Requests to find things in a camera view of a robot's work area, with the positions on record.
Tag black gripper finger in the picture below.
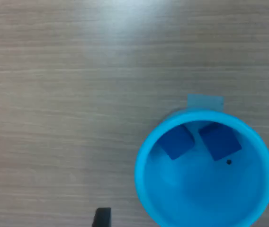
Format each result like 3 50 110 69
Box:
91 207 112 227

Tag blue cube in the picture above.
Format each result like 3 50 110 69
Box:
197 122 242 162
156 124 196 161

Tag light blue plastic cup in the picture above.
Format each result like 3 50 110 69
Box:
134 108 269 227

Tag light blue tape piece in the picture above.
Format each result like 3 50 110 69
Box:
187 93 224 112

